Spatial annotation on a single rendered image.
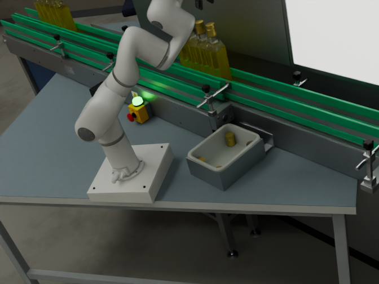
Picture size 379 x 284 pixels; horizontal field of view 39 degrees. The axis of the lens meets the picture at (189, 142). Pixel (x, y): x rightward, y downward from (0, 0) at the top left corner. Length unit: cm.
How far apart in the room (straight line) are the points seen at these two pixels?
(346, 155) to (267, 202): 29
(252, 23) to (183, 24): 46
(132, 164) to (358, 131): 77
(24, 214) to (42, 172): 115
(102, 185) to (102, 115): 38
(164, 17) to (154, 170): 58
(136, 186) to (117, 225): 113
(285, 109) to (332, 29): 30
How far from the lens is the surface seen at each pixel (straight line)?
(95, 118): 166
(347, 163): 176
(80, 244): 298
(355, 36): 173
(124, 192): 187
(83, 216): 313
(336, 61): 182
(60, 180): 214
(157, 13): 157
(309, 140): 181
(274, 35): 194
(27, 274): 268
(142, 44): 161
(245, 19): 200
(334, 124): 173
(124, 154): 186
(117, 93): 167
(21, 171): 230
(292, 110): 181
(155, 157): 194
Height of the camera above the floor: 195
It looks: 35 degrees down
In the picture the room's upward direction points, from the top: 16 degrees counter-clockwise
